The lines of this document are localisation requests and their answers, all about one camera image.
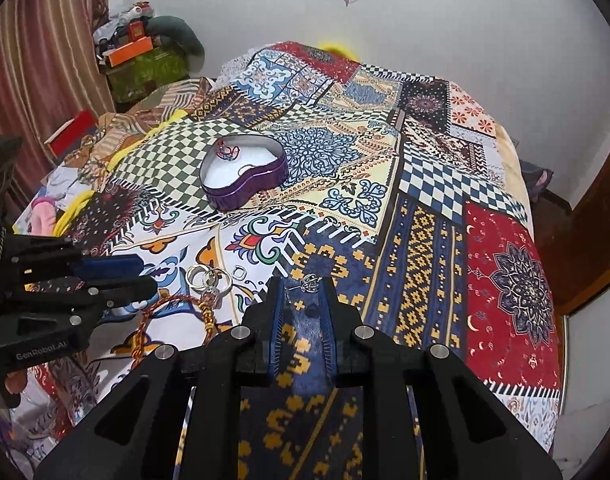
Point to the purple heart-shaped tin box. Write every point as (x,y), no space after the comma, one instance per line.
(245,185)

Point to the orange box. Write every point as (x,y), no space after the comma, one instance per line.
(130,51)

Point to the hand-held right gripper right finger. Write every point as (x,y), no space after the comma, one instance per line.
(327,321)

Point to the striped brown curtain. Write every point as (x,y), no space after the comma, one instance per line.
(40,50)

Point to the patchwork printed blanket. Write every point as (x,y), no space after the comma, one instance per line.
(425,240)

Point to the red book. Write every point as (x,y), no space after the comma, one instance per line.
(72,132)

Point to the wooden door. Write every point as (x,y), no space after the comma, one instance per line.
(592,230)

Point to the pink plush toy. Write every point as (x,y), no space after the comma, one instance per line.
(45,215)

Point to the white lace cloth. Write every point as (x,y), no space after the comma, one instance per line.
(232,66)

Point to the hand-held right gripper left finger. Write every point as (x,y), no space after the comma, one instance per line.
(274,321)

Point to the yellow cloth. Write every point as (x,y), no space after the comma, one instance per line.
(77,205)

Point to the green cloth-covered stand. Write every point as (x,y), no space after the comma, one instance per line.
(145,72)

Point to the dark green cushion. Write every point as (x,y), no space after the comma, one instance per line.
(182,32)

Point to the white and red toy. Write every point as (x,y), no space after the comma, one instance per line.
(127,17)

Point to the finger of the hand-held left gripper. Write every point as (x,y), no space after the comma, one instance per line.
(112,265)
(130,291)

